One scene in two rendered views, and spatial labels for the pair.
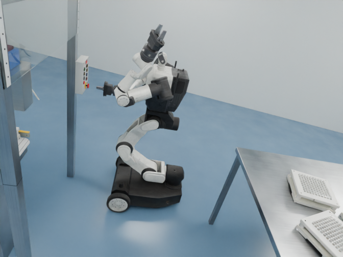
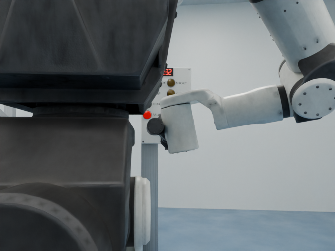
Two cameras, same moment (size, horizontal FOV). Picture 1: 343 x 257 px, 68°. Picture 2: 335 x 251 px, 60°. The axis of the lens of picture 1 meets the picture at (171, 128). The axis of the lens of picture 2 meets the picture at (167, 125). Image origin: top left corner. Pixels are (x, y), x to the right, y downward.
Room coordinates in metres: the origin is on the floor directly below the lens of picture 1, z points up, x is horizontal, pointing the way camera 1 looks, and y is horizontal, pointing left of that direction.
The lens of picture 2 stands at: (1.95, -0.20, 0.90)
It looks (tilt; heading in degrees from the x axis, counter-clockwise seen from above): 4 degrees up; 95
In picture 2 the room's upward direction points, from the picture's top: straight up
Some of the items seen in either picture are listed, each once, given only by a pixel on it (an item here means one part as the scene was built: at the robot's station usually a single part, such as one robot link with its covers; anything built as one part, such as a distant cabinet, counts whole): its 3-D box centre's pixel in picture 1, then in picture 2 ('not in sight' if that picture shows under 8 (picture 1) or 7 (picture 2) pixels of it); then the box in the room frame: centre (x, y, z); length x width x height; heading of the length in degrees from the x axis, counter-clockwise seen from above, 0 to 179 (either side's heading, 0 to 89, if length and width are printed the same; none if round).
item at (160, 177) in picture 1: (154, 171); not in sight; (1.83, 0.06, 0.28); 0.21 x 0.20 x 0.13; 100
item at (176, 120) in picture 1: (162, 118); (67, 196); (1.82, 0.09, 0.84); 0.28 x 0.13 x 0.18; 100
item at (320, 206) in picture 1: (309, 193); not in sight; (1.31, -0.96, 0.85); 0.24 x 0.24 x 0.02; 85
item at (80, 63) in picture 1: (81, 74); (165, 106); (1.86, 0.79, 1.03); 0.17 x 0.06 x 0.26; 10
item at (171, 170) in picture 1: (149, 177); not in sight; (1.82, 0.09, 0.19); 0.64 x 0.52 x 0.33; 100
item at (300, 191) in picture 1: (313, 187); not in sight; (1.31, -0.96, 0.90); 0.25 x 0.24 x 0.02; 175
